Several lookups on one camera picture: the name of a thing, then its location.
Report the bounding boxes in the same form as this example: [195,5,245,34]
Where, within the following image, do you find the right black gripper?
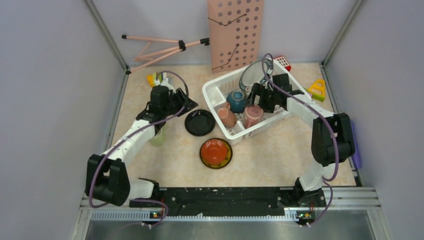
[242,83,279,114]

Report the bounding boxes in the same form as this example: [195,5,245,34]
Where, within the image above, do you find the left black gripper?
[162,87,198,117]

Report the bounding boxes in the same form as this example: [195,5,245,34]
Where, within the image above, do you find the white plastic dish rack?
[202,59,312,145]

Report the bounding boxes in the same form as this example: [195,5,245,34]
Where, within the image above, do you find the white plate green rim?
[239,58,274,93]

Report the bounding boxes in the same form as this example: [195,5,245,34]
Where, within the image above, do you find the black small plate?
[184,109,216,137]

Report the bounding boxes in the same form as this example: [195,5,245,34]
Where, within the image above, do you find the pink glass mug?
[243,105,264,129]

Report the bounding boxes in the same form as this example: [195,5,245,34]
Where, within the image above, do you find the orange dotted mug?
[217,102,237,128]

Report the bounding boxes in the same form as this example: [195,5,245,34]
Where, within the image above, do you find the light green mug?
[149,127,166,146]

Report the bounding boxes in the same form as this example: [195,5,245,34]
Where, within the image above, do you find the red bowl yellow rim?
[199,137,234,170]

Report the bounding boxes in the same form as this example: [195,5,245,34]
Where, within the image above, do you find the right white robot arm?
[245,73,355,206]

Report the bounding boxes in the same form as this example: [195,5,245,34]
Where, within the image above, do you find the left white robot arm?
[85,81,198,208]

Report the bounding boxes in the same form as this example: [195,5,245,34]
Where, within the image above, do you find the red toy basket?
[274,55,292,72]

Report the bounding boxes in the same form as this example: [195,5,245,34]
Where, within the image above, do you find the stacked coloured toy blocks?
[146,72,166,88]

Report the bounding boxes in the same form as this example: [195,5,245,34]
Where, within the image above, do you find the pink tripod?
[121,34,211,75]

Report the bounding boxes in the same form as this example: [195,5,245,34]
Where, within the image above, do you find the yellow green toy block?
[306,79,326,102]

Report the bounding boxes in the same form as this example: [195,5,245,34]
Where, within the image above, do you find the pink perforated board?
[207,0,264,73]

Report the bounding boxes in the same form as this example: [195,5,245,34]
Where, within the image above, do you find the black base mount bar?
[145,186,309,219]

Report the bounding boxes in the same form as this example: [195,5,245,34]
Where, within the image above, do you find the purple handle tool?
[350,120,362,169]

